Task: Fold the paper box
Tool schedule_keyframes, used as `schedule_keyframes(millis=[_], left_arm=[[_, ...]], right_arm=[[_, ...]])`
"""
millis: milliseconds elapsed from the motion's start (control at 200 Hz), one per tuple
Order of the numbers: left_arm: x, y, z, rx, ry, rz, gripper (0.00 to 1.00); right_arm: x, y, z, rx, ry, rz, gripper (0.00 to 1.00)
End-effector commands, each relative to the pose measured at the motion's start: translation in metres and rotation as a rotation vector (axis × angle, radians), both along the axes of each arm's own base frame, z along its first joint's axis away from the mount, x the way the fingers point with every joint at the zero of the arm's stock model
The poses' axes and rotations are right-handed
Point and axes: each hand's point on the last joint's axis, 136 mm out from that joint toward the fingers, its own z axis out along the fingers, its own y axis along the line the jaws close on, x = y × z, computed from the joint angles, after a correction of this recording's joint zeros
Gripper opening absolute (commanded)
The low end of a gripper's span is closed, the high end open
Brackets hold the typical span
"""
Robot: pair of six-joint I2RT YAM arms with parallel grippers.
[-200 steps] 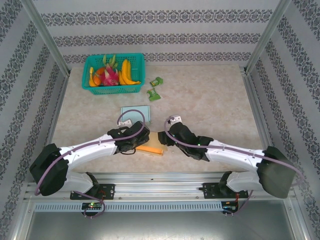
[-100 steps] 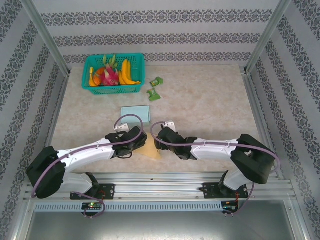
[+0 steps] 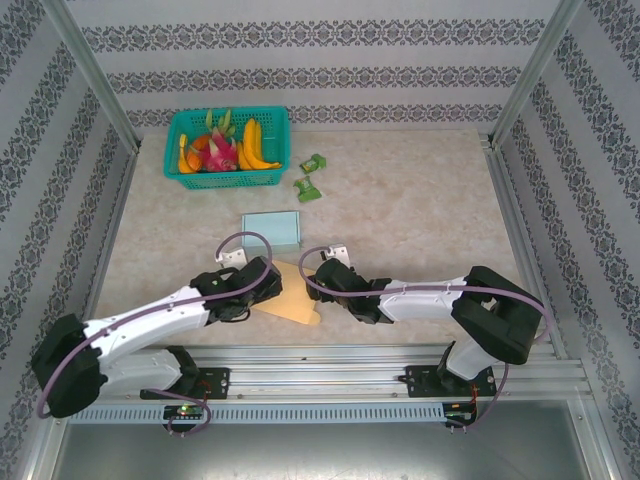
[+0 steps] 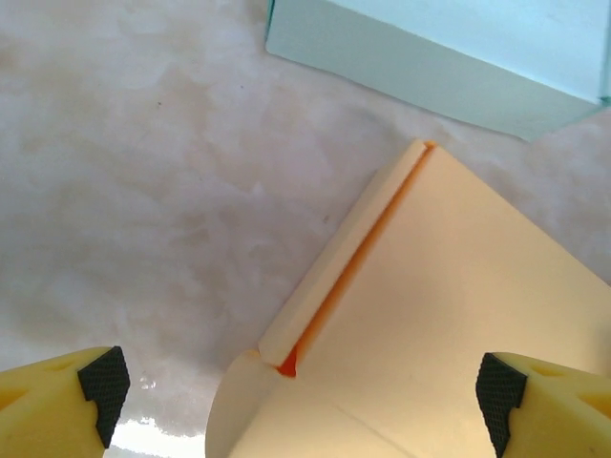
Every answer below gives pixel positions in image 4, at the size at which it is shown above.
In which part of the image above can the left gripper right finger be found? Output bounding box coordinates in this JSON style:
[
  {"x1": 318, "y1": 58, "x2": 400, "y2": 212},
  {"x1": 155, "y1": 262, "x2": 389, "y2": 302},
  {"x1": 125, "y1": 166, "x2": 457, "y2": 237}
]
[{"x1": 475, "y1": 351, "x2": 611, "y2": 458}]

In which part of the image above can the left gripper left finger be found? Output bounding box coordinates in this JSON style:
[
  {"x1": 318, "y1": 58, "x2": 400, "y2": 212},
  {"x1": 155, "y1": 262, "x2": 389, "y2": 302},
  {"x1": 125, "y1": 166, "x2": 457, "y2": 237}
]
[{"x1": 0, "y1": 345, "x2": 131, "y2": 458}]

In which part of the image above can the orange paper box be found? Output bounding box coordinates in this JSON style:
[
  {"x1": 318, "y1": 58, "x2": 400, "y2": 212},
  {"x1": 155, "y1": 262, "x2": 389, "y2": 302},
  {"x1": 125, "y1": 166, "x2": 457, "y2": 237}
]
[{"x1": 203, "y1": 137, "x2": 611, "y2": 458}]

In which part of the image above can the light blue paper box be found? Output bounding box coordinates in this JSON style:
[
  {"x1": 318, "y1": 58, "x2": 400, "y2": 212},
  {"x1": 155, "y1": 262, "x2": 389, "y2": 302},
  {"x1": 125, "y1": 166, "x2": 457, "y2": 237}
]
[{"x1": 263, "y1": 0, "x2": 611, "y2": 143}]

